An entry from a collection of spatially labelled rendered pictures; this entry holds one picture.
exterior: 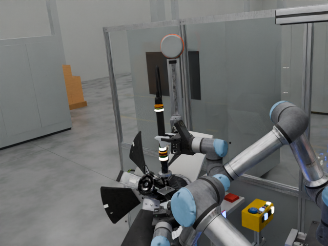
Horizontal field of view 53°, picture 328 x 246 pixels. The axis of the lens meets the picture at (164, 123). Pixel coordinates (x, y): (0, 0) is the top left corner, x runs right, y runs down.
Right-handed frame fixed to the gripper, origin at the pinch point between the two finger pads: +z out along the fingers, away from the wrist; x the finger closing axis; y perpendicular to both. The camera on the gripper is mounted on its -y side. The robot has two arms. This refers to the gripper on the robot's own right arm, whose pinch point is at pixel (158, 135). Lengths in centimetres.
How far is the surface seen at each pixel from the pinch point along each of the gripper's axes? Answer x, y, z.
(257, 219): 14, 43, -45
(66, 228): 68, 150, 182
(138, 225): -15.1, 44.6, 6.7
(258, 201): 28, 42, -41
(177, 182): 12.1, 31.4, -1.1
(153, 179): -2.0, 24.1, 4.8
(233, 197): 58, 61, -15
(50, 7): 621, -143, 824
